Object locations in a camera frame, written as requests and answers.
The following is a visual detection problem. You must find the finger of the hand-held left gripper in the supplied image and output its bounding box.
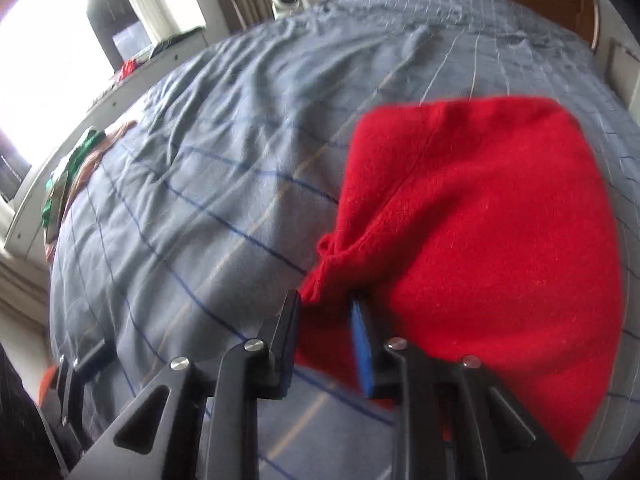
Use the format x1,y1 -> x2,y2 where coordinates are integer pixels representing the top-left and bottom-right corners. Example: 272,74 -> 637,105
52,338 -> 118,428

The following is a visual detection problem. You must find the brown cloth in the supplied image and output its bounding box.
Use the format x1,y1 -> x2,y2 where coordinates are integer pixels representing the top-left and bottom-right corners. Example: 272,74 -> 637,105
65,120 -> 138,196

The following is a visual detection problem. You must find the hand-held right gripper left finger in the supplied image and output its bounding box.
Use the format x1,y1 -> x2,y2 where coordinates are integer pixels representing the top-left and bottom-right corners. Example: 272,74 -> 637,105
67,291 -> 301,480

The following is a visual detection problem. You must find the green cloth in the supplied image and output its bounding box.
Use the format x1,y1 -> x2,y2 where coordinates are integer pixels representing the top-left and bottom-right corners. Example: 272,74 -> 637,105
41,127 -> 107,226

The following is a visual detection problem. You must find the grey striped duvet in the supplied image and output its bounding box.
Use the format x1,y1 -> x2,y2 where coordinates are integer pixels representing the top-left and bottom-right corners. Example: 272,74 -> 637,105
47,0 -> 640,480

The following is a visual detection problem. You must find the orange object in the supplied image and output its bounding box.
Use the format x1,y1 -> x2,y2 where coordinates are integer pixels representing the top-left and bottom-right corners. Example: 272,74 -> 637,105
40,367 -> 61,403

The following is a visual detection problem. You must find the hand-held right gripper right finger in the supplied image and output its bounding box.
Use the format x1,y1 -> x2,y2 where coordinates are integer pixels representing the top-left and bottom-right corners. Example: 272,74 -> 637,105
350,296 -> 583,480

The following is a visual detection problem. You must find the red knit sweater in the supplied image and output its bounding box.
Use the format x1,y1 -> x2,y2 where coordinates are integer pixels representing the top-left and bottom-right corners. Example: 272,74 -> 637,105
295,95 -> 623,461

